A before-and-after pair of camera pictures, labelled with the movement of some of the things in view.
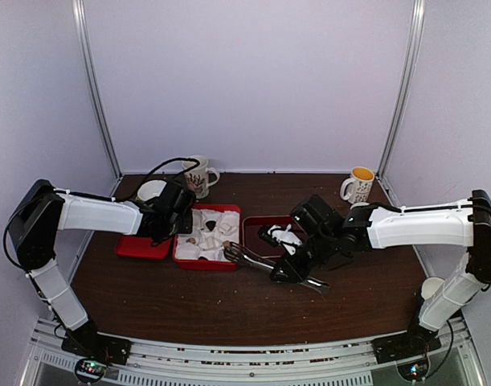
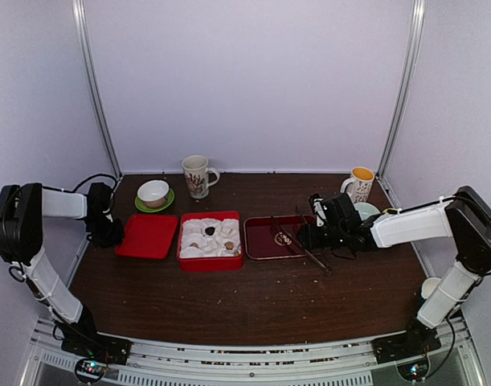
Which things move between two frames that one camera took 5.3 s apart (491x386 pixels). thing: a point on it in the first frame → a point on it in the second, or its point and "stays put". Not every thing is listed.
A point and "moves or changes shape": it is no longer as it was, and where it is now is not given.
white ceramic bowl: [151, 188] stays put
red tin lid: [141, 247] stays put
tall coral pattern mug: [200, 178] stays put
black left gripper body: [185, 227] → [103, 232]
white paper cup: [429, 285] stays put
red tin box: [214, 226] moves or changes shape
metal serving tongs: [244, 256] moves or changes shape
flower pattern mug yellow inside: [357, 189] stays put
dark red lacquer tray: [256, 245] stays put
